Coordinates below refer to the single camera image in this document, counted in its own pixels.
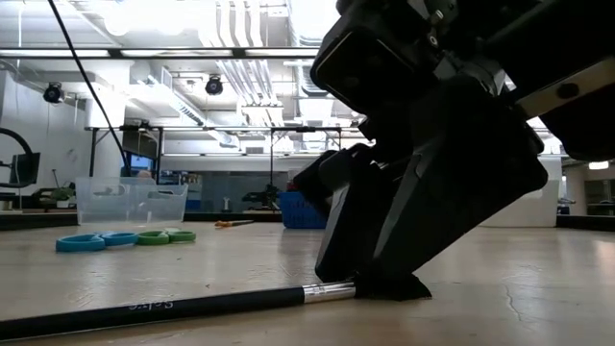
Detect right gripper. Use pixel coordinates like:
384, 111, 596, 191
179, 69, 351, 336
309, 0, 615, 162

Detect small fan brush long handle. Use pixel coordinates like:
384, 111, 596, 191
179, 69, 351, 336
0, 273, 432, 343

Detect green handled scissors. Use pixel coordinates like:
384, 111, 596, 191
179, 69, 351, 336
136, 230, 198, 247

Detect blue plastic basket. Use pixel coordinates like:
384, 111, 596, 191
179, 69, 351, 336
278, 190, 331, 231

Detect white plastic bin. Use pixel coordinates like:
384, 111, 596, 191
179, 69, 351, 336
479, 178, 561, 229

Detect black ceiling spotlight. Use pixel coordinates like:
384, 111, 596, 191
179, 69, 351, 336
204, 74, 225, 96
42, 81, 64, 105

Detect clear plastic bin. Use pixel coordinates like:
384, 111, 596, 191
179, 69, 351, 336
75, 176, 189, 225

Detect black overhead rig beam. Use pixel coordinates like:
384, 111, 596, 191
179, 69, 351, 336
0, 46, 321, 61

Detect small background potted plant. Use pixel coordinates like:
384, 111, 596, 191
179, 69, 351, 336
40, 185, 77, 209

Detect black office chair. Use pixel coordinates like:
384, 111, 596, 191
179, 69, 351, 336
0, 127, 42, 191

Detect black metal rack frame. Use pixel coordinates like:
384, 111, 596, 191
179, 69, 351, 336
268, 125, 343, 193

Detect black aluminium table frame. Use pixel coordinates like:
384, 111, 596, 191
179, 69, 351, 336
0, 210, 615, 233

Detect black background table frame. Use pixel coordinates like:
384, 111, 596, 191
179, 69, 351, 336
87, 124, 164, 179

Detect blue handled scissors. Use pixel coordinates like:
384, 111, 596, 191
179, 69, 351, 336
55, 232, 139, 254

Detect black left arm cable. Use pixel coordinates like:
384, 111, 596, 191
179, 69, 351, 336
46, 0, 134, 177

